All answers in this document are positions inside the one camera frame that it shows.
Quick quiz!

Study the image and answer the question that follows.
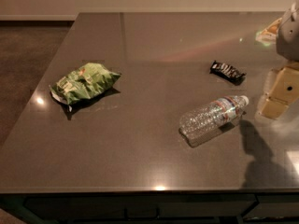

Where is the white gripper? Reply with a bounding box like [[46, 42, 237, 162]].
[[255, 1, 299, 119]]

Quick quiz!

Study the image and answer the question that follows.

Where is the clear plastic water bottle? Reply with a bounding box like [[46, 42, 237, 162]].
[[179, 95, 249, 142]]

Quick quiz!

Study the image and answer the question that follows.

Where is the black candy bar wrapper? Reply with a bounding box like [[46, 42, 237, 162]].
[[210, 61, 246, 83]]

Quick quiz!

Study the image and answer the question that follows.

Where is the green chip bag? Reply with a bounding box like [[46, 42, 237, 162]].
[[50, 63, 121, 105]]

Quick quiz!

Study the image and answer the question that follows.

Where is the dark table base frame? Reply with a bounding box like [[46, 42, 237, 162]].
[[0, 193, 299, 224]]

